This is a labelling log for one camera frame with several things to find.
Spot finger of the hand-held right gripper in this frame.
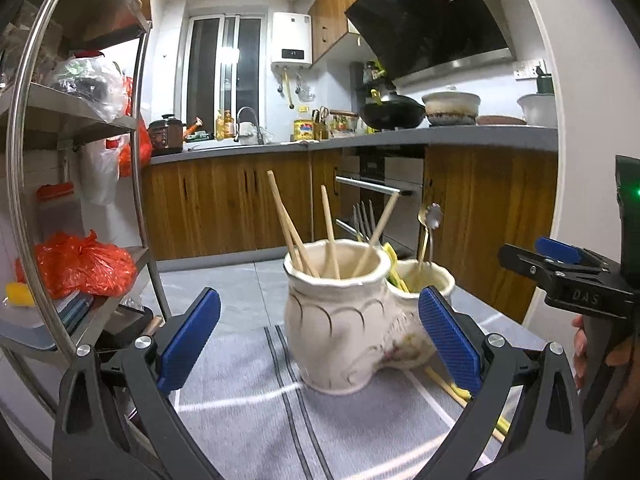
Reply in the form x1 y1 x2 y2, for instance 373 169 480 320
534 236 611 276
497 243 637 318

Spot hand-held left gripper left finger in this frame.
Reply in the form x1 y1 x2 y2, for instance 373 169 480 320
51 286 223 480

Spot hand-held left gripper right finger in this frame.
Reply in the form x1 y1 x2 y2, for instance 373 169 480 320
417 285 586 480

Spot wooden chopstick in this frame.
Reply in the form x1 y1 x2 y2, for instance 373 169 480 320
351 193 401 278
424 366 507 444
266 170 306 272
320 185 342 280
269 171 321 279

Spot yellow plastic spoon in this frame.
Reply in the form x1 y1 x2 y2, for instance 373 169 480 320
447 380 511 436

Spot yellow green plastic utensil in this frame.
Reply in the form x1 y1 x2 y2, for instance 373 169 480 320
382 242 411 293

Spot cream floral ceramic utensil holder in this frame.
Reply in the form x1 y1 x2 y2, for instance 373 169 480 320
282 240 457 395

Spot person's right hand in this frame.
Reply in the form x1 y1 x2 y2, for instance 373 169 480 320
571 314 640 461

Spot grey striped towel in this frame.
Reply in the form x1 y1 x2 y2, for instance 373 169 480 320
167 285 551 480

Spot crumpled red plastic bag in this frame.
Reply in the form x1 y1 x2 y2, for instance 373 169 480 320
15 230 138 301

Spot wooden base cabinets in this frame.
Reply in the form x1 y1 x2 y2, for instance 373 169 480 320
142 145 558 326

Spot grey kitchen countertop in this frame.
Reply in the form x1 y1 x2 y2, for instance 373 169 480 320
150 125 558 165

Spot white cooking pot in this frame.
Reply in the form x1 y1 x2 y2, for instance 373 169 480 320
517 92 557 127

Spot gold metal fork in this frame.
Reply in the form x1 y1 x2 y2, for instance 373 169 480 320
351 200 378 243

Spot small yellow object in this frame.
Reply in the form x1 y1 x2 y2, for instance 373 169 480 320
6 282 36 307

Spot white clay pot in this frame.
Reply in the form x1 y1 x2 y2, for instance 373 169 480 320
421 91 482 127

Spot container with red lid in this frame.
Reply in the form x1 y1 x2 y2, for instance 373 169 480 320
36 183 83 241

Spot stainless steel oven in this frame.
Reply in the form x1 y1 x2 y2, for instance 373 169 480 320
334 152 426 256

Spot white plastic bag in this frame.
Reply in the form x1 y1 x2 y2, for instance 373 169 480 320
80 137 121 206

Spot hanging red plastic bag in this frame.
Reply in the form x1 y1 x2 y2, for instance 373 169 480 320
117 77 153 178

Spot dark red pressure cooker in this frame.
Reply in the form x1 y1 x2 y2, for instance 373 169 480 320
148 114 187 156

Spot black wok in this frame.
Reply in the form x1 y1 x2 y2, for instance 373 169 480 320
357 89 428 130

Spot small yellow bottles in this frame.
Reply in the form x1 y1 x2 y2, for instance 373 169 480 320
215 110 236 141

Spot chrome sink faucet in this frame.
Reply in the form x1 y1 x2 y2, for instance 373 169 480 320
235 106 266 143

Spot knife block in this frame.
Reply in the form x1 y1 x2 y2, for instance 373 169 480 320
311 105 331 140

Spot stainless steel shelf rack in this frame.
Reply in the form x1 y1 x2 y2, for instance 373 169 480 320
0 0 173 461

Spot black range hood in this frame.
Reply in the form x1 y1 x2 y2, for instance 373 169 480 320
344 0 517 81

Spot clear plastic bag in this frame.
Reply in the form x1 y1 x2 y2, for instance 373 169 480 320
47 55 128 123

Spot white water heater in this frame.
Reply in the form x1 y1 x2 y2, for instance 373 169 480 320
270 11 314 67

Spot wall power outlet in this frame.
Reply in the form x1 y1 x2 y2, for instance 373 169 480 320
515 60 547 80

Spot wooden wall cabinets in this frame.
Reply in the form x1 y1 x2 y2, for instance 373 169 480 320
307 0 401 66

